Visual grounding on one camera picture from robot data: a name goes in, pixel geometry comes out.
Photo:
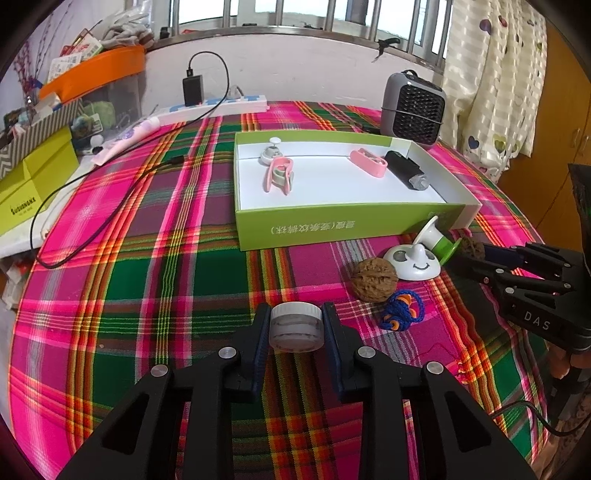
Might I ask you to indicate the green white cardboard box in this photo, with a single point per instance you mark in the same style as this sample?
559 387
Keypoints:
323 228

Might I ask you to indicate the wooden cabinet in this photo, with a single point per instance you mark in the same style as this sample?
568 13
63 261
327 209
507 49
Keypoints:
554 194

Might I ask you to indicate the grey white gloves pile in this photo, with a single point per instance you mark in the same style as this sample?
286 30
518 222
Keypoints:
124 32

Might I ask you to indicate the black handheld device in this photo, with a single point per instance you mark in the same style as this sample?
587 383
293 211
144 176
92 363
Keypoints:
401 166

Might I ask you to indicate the grey black desk heater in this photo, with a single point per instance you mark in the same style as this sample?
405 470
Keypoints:
415 115

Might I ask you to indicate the clear bin with orange lid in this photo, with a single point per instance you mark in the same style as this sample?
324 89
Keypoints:
92 67

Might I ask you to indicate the metal window grille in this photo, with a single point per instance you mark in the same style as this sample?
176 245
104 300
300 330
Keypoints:
277 33

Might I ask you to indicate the translucent white round jar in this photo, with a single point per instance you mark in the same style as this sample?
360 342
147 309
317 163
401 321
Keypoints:
295 330

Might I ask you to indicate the pink flower branches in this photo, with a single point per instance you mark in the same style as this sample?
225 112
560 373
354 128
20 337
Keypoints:
27 74

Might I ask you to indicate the colourful paper packets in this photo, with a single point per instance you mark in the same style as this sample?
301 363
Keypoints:
69 64

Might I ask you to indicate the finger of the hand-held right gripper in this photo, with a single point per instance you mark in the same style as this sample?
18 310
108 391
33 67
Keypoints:
471 270
496 253

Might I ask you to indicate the black hook on sill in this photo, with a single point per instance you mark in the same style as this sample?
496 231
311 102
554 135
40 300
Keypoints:
385 43

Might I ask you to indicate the green white spool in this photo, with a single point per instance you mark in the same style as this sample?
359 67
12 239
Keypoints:
429 235

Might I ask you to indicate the black charger adapter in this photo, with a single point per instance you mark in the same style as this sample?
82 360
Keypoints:
192 92

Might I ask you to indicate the grey zigzag striped box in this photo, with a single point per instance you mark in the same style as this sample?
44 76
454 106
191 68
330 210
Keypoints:
27 138

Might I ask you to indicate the white blue power strip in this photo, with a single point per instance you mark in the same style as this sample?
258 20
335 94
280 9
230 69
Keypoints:
240 104

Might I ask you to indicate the pink clip with grey pad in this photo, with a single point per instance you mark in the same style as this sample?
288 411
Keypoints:
279 174

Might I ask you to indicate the person's right hand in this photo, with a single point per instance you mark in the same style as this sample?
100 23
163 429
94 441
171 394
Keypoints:
561 362

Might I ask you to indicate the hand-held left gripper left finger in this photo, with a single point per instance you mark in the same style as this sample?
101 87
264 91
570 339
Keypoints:
261 341

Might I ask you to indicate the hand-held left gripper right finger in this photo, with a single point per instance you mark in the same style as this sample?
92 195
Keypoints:
333 350

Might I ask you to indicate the pink white wand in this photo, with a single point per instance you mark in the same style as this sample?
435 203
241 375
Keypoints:
124 138

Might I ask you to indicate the yellow-green cardboard box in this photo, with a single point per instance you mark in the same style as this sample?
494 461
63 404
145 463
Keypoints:
41 184

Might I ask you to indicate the white mushroom-shaped suction hook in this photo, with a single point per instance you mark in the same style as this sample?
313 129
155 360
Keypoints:
268 156

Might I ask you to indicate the brown walnut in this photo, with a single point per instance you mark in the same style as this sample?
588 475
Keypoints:
475 251
374 279

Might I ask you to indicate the cream heart print curtain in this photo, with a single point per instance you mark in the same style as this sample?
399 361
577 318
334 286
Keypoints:
489 69

